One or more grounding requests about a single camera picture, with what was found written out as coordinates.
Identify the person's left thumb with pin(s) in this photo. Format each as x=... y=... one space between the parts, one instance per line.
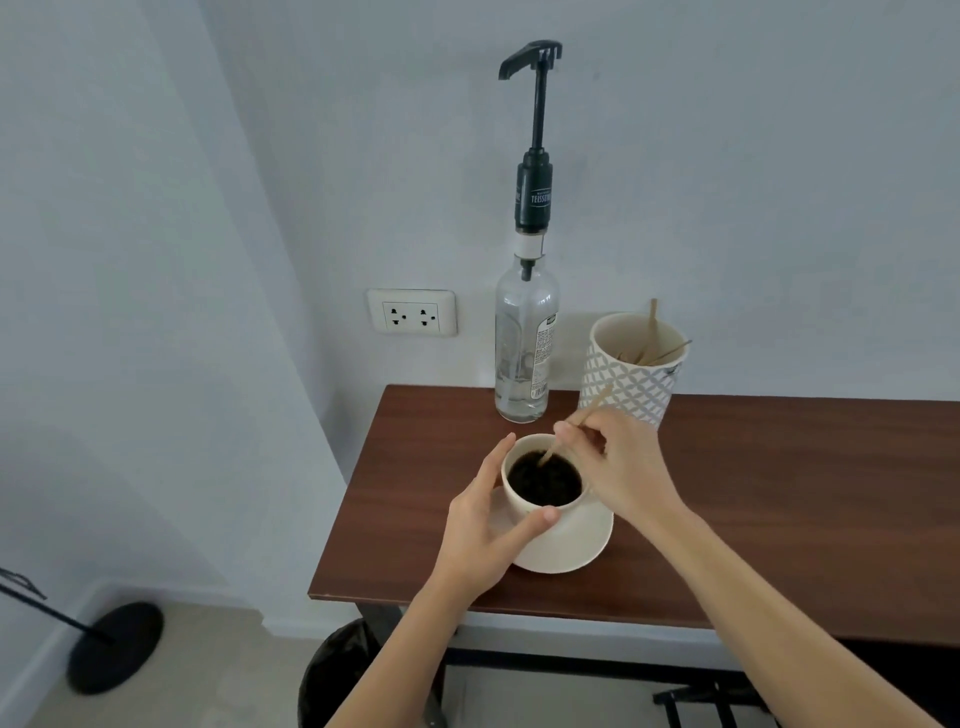
x=534 y=523

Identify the person's right hand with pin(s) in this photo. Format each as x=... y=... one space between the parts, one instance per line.
x=630 y=472

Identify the person's left forearm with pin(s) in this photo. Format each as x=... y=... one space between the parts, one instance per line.
x=409 y=664

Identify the white patterned holder cup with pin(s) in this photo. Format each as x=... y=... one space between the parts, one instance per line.
x=626 y=386

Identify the black floor stand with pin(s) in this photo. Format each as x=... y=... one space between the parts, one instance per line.
x=116 y=649

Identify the person's right fingers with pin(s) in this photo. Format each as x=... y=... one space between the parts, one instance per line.
x=581 y=431

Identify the cream ceramic saucer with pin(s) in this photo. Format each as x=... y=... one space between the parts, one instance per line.
x=581 y=551

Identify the person's left hand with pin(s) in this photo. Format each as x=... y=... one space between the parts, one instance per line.
x=469 y=540

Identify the cream ceramic cup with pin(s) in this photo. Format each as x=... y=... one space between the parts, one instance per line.
x=574 y=519

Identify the clear glass bottle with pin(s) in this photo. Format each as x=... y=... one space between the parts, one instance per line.
x=525 y=352

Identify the white wall socket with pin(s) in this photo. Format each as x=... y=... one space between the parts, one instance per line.
x=411 y=313

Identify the black trash bag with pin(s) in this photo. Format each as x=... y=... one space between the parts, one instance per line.
x=337 y=675

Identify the black pump dispenser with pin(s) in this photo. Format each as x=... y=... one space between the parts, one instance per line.
x=533 y=195

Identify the black coffee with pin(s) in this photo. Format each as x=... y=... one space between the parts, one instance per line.
x=544 y=486

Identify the black metal table frame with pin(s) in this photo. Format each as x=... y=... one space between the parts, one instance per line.
x=409 y=630

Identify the wooden stirrer stick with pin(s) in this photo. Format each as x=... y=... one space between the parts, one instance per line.
x=652 y=330
x=675 y=350
x=595 y=404
x=634 y=356

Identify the black metal rack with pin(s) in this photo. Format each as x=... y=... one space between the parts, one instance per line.
x=712 y=701

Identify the person's right forearm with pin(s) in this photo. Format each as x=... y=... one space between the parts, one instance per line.
x=772 y=630

